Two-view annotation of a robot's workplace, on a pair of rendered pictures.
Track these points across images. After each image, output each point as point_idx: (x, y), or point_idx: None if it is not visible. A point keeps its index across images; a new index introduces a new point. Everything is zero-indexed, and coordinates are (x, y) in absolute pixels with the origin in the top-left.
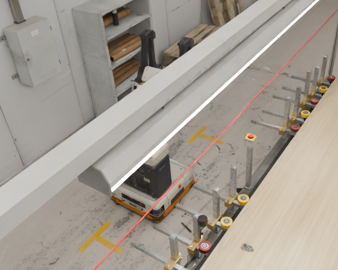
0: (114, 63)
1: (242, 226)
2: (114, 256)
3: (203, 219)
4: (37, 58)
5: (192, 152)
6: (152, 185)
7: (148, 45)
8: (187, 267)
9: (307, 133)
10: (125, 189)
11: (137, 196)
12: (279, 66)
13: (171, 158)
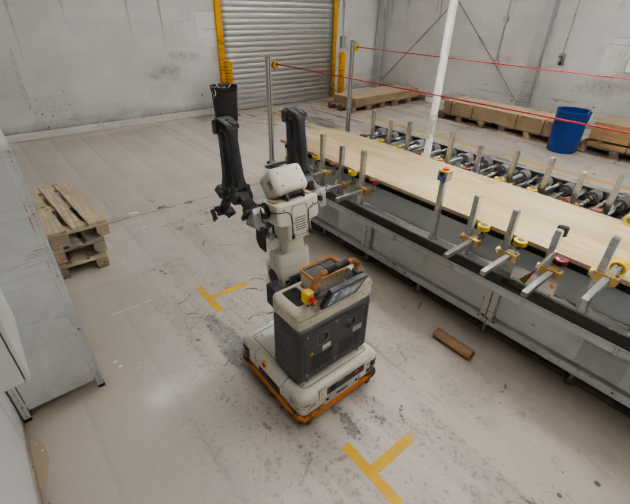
0: (47, 263)
1: (527, 234)
2: (418, 447)
3: (565, 226)
4: None
5: (243, 312)
6: (362, 328)
7: (226, 146)
8: (556, 299)
9: (387, 178)
10: (326, 378)
11: (347, 368)
12: (142, 205)
13: (240, 336)
